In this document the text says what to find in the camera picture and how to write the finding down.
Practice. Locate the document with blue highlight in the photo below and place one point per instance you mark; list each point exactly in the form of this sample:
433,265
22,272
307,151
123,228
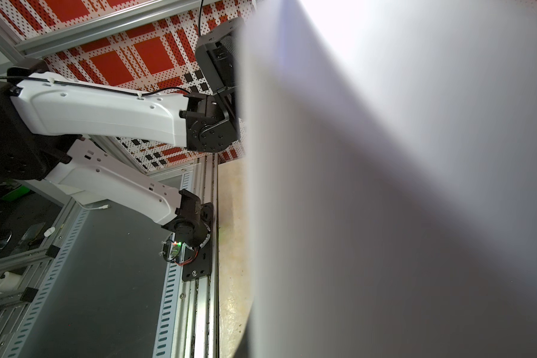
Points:
392,178

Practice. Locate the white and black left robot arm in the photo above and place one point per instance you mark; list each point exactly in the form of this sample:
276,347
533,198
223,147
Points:
48,122

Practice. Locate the green circuit board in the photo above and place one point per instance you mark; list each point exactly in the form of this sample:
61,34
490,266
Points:
171,251

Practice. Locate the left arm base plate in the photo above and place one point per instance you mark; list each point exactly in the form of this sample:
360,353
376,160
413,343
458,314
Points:
201,264

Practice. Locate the aluminium front rail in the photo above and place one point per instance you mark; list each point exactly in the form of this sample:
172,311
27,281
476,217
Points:
105,281

